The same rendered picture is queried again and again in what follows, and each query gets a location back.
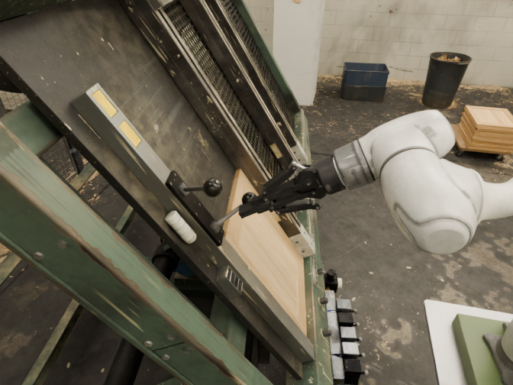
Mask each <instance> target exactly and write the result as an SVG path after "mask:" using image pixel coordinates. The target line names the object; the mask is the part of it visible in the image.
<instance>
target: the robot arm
mask: <svg viewBox="0 0 513 385"><path fill-rule="evenodd" d="M455 141H456V140H455V135H454V132H453V129H452V127H451V126H450V123H449V121H448V120H447V119H446V118H445V117H444V116H443V115H442V114H441V113H440V112H439V111H437V110H425V111H420V112H415V113H411V114H409V115H404V116H402V117H400V118H396V119H394V120H391V121H389V122H386V123H385V124H383V125H380V126H379V127H377V128H375V129H373V130H371V131H370V132H369V133H368V134H367V135H365V136H364V137H362V138H360V139H358V140H356V141H353V142H352V143H349V144H347V145H344V146H343V147H340V148H338V149H336V150H334V152H333V154H334V157H332V156H331V155H330V156H329V157H325V158H324V159H321V160H319V161H317V162H315V163H313V164H312V165H304V166H302V165H300V164H298V163H297V161H296V160H291V162H290V164H289V165H288V166H287V167H286V168H285V169H284V170H282V171H281V172H280V173H278V174H277V175H275V176H274V177H273V178H272V179H271V180H269V181H267V182H266V183H264V184H263V188H262V194H261V195H258V196H256V197H253V198H252V199H251V200H250V202H248V203H246V204H243V205H241V206H240V208H239V212H238V215H239V216H240V217H241V218H245V217H247V216H249V215H252V214H255V213H258V214H261V213H263V212H266V211H270V212H273V211H274V212H276V214H277V215H281V214H286V213H290V212H298V211H302V210H307V209H315V210H319V209H320V208H321V207H320V201H321V199H323V198H324V197H325V196H326V195H327V194H329V195H331V194H334V193H337V192H340V191H341V190H344V189H346V187H347V188H348V189H349V190H353V189H356V188H359V187H361V186H365V185H366V184H369V183H373V182H375V181H377V180H380V181H381V183H382V191H383V195H384V197H385V201H386V204H387V206H388V208H389V211H390V213H391V215H392V217H393V219H394V221H395V223H396V224H397V226H398V228H399V229H400V231H401V232H402V234H403V235H404V236H405V237H406V238H407V239H408V240H409V241H410V242H411V243H412V244H413V245H414V246H415V247H417V248H418V249H420V250H422V251H424V252H427V253H430V254H451V253H453V252H456V251H458V250H460V249H462V248H464V247H465V246H467V245H468V243H470V241H471V240H472V238H473V235H474V234H475V231H476V226H477V225H478V224H479V223H480V222H481V221H483V220H489V219H496V218H505V217H509V216H512V215H513V178H511V179H510V180H509V181H507V182H505V183H487V182H484V181H483V180H482V177H481V176H480V175H479V174H478V173H477V172H476V171H475V170H472V169H468V168H465V167H462V166H459V165H457V164H455V163H451V162H450V161H448V160H445V159H441V158H443V157H444V156H445V155H446V154H447V153H448V152H449V151H450V149H451V148H452V147H453V146H454V145H455ZM297 172H299V173H298V175H297V177H295V178H292V179H291V180H290V181H288V182H287V183H283V182H285V181H286V180H287V179H288V178H289V177H291V176H292V175H293V174H297ZM281 183H283V184H282V185H280V184H281ZM345 186H346V187H345ZM306 198H311V199H306ZM296 200H297V201H296ZM502 328H503V332H504V335H503V336H502V335H494V334H491V333H484V335H483V336H482V338H483V340H484V341H485V343H486V344H487V345H488V347H489V350H490V352H491V354H492V357H493V359H494V361H495V364H496V366H497V368H498V371H499V373H500V377H501V382H502V384H503V385H513V319H512V320H511V322H505V323H503V324H502Z"/></svg>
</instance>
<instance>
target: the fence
mask: <svg viewBox="0 0 513 385"><path fill-rule="evenodd" d="M97 90H100V91H101V92H102V94H103V95H104V96H105V98H106V99H107V100H108V101H109V102H110V103H111V104H112V105H113V107H114V108H115V109H116V110H117V112H116V113H115V115H114V116H113V117H112V118H111V117H110V116H109V114H108V113H107V112H106V111H105V110H104V109H103V107H101V105H100V104H99V103H98V102H97V101H96V99H95V98H94V97H93V96H92V94H93V93H94V92H96V91H97ZM71 104H72V105H73V106H74V107H75V108H76V110H77V111H78V112H79V113H80V114H81V115H82V116H83V118H84V119H85V120H86V121H87V122H88V123H89V124H90V125H91V126H92V127H93V128H94V129H95V131H96V132H97V133H98V134H99V135H100V136H101V137H102V139H103V140H104V141H105V142H106V143H107V144H108V146H109V147H110V148H111V149H112V150H113V151H114V152H115V153H116V154H117V155H118V156H119V157H120V158H121V160H122V161H123V162H124V163H125V164H126V165H127V167H128V168H129V169H130V170H131V171H132V172H133V173H134V175H135V176H136V177H137V178H138V179H139V180H140V181H141V182H142V183H143V184H144V185H145V186H146V188H147V189H148V190H149V191H150V192H151V193H152V194H153V196H154V197H155V198H156V199H157V200H158V201H159V202H160V204H161V205H162V206H163V207H164V208H165V209H166V211H167V212H168V213H170V212H171V211H177V212H178V213H179V215H180V216H181V217H182V218H183V219H184V221H185V222H186V223H187V224H188V225H189V227H190V228H191V229H192V230H193V231H194V232H195V234H196V239H195V243H196V244H197V245H198V246H199V247H200V248H201V249H202V250H203V251H204V253H205V254H206V255H207V256H208V257H209V258H210V259H211V261H212V262H213V263H214V264H215V265H216V266H217V268H221V267H225V266H227V265H228V266H229V267H230V268H231V269H232V270H233V271H234V272H235V273H236V275H237V276H238V277H239V278H240V279H241V280H242V282H243V286H242V292H241V294H242V296H243V297H244V298H245V299H246V300H247V301H248V302H249V304H251V306H252V307H253V308H255V310H256V311H257V312H258V313H259V314H260V315H261V317H262V318H263V319H264V320H265V321H266V322H267V323H268V325H269V326H270V327H271V328H272V329H273V330H274V332H275V333H276V334H277V335H278V336H279V337H280V338H281V339H282V340H283V341H284V342H285V343H286V344H287V346H288V347H289V348H290V349H291V350H292V351H293V353H294V354H295V355H296V356H297V357H298V358H299V359H300V361H301V362H302V363H304V362H307V361H313V360H314V359H315V358H314V345H313V344H312V343H311V342H310V341H309V339H308V338H307V337H306V335H305V334H304V333H303V332H302V330H301V329H300V328H299V327H298V326H297V325H296V324H295V322H294V321H293V320H292V318H291V317H290V316H289V315H288V313H287V312H286V311H285V310H284V308H283V307H281V305H280V304H279V303H278V302H277V300H276V299H275V298H274V296H273V295H272V294H271V293H270V291H269V290H268V289H267V288H266V287H265V286H264V285H263V283H262V282H261V281H260V279H259V278H258V277H257V276H256V274H255V273H254V272H253V271H252V270H251V269H250V268H249V266H248V265H247V264H246V263H245V261H244V260H243V259H242V257H241V256H240V255H239V254H238V253H237V252H236V251H235V249H234V248H233V247H232V246H231V244H230V243H229V242H228V241H227V239H226V238H225V237H223V241H222V244H221V246H217V245H216V244H215V243H214V242H213V240H211V238H210V237H209V236H208V235H207V234H206V232H205V231H204V230H203V229H202V227H201V226H200V225H199V224H198V222H197V221H196V220H195V219H194V218H193V217H192V216H191V215H190V214H189V212H188V211H187V210H186V209H185V208H184V206H183V205H182V204H181V203H180V202H179V200H178V199H177V198H176V197H175V196H174V195H173V194H172V193H171V191H170V190H169V189H168V188H167V187H166V185H165V182H166V180H167V178H168V176H169V174H170V172H171V171H170V170H169V169H168V168H167V166H166V165H165V164H164V163H163V161H162V160H161V159H160V158H159V157H158V156H157V155H156V153H155V152H154V151H153V149H152V148H151V147H150V145H149V144H148V143H147V142H146V141H145V140H144V139H143V137H142V136H141V135H140V134H139V132H138V131H137V130H136V129H135V127H134V126H133V125H132V124H131V123H130V122H129V121H128V119H127V118H126V117H125V116H124V114H123V113H122V112H121V110H120V109H119V108H118V107H117V106H116V104H114V102H113V101H112V100H111V98H110V97H109V96H108V95H107V93H106V92H105V91H104V90H103V88H102V87H101V86H100V85H99V84H98V83H96V84H95V85H93V86H92V87H91V88H89V89H87V90H86V91H84V92H83V93H82V94H81V95H79V96H78V97H76V98H75V99H74V100H72V101H71ZM123 121H126V122H127V124H128V125H129V126H130V127H131V129H132V130H133V131H134V132H135V134H136V135H137V136H138V137H139V138H140V139H141V142H140V143H139V144H138V145H137V147H135V146H134V144H133V143H132V142H131V140H130V139H129V138H128V137H127V136H126V134H125V133H124V132H123V131H122V130H121V129H120V128H119V127H118V126H119V125H120V124H121V123H122V122H123Z"/></svg>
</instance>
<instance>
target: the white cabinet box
mask: <svg viewBox="0 0 513 385"><path fill-rule="evenodd" d="M324 3H325V0H274V20H273V56H274V58H275V60H276V62H277V63H278V65H279V68H280V69H281V71H282V74H283V75H284V77H285V78H286V81H287V83H288V84H289V87H290V88H291V90H292V92H293V94H294V96H295V98H296V100H297V102H298V103H299V105H308V106H310V105H312V103H313V101H314V97H315V92H316V85H317V78H318V64H319V56H320V48H321V33H322V25H323V17H324Z"/></svg>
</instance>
